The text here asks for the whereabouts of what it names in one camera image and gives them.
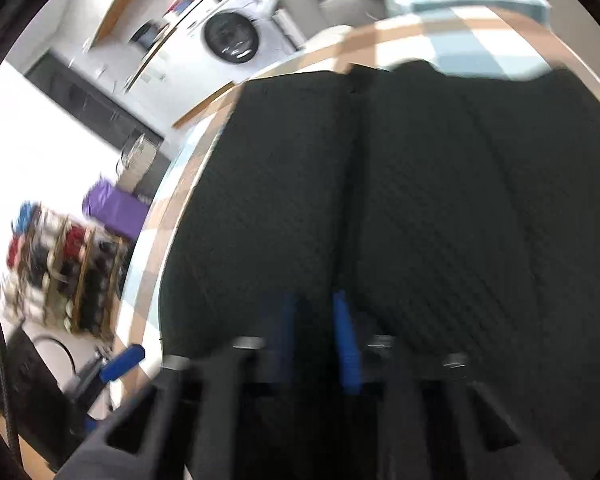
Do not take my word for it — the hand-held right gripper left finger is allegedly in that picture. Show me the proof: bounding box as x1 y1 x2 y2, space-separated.
69 291 312 480

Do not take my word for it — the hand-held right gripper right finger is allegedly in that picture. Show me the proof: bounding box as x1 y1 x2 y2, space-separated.
331 289 558 480

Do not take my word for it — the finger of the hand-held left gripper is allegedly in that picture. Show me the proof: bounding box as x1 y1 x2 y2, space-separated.
70 343 147 403

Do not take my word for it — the black knit garment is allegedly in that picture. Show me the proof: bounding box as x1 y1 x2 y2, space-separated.
157 59 600 480

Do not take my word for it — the black equipment case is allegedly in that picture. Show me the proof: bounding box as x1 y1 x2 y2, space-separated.
0 329 88 466

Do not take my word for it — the wooden shoe rack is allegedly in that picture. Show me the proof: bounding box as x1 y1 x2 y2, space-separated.
1 201 133 337

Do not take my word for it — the purple bag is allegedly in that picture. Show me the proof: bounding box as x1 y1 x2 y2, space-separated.
81 179 150 242

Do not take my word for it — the wicker laundry basket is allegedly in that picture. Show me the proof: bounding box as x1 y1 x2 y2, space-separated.
116 132 160 192

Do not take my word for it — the dark glass panel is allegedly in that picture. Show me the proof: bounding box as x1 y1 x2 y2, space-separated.
24 49 167 152

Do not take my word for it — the white washing machine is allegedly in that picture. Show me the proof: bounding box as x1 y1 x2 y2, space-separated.
172 0 302 87

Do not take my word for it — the brown checked blanket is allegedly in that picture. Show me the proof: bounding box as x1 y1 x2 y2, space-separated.
114 9 600 361

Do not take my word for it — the grey sofa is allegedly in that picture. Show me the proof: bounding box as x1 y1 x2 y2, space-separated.
272 0 398 53

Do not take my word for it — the wooden edged counter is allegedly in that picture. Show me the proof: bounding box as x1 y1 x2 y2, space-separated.
85 0 216 93

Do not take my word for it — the black cooking pot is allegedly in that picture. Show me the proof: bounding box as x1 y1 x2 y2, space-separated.
129 21 162 50

